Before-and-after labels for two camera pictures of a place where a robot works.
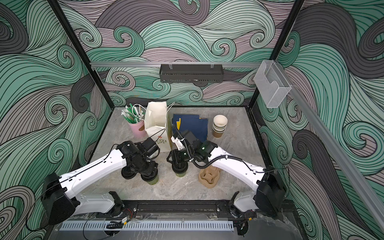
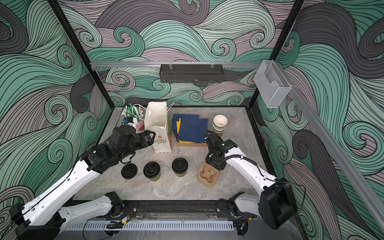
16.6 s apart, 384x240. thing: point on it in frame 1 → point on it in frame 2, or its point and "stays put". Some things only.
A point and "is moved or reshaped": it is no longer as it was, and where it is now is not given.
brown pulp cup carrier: x=209 y=176 stays put
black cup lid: x=180 y=168 stays put
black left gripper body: x=146 y=166 → x=139 y=142
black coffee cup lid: x=128 y=173 stays put
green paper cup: x=154 y=181 is moved or reshaped
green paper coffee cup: x=181 y=175 stays put
